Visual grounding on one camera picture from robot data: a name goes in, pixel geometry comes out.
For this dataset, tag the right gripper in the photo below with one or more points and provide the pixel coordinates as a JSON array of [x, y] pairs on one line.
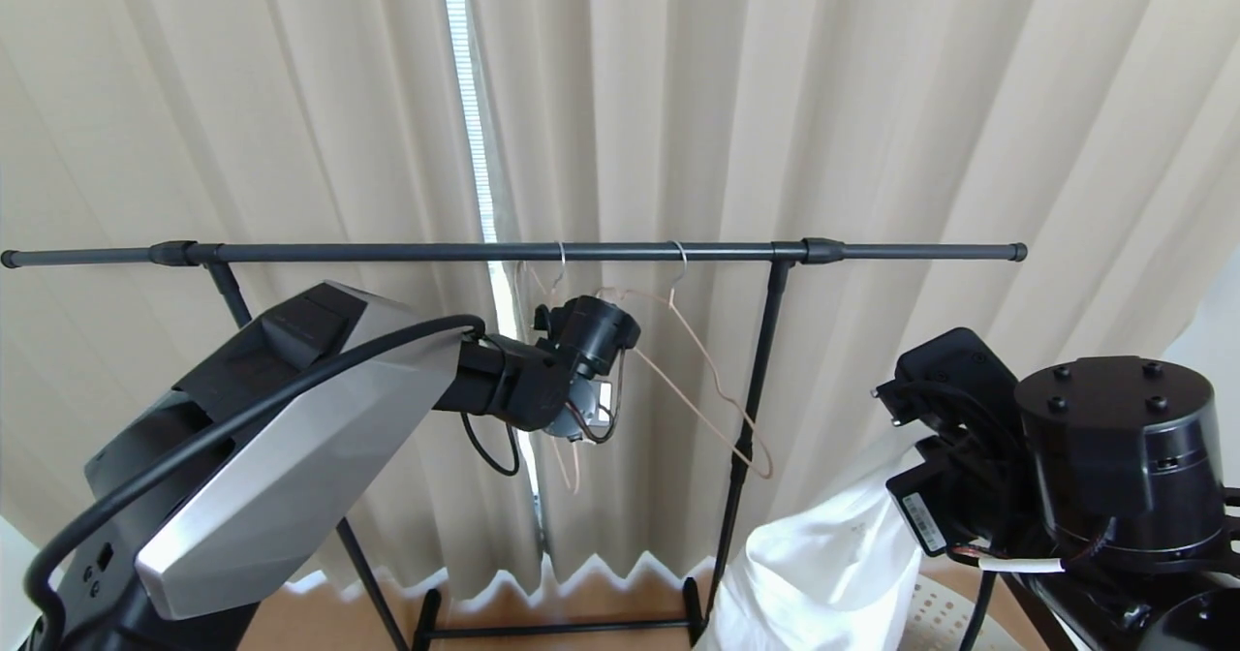
[[978, 501]]

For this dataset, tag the white printed shirt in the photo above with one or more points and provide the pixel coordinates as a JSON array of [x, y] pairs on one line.
[[823, 573]]

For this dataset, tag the pink clothes hanger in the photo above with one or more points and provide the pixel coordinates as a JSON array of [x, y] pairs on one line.
[[772, 465], [561, 263]]

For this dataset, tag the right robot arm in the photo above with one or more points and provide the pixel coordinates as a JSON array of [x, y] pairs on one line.
[[1114, 457]]

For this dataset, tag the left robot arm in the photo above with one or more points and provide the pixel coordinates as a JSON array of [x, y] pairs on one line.
[[291, 496]]

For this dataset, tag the white laundry basket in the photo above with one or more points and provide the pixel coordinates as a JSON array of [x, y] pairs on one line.
[[915, 632]]

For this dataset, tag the black clothes rack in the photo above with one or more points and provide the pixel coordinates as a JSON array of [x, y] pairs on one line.
[[387, 252]]

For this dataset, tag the beige curtain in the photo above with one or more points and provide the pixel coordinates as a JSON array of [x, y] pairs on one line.
[[291, 99]]

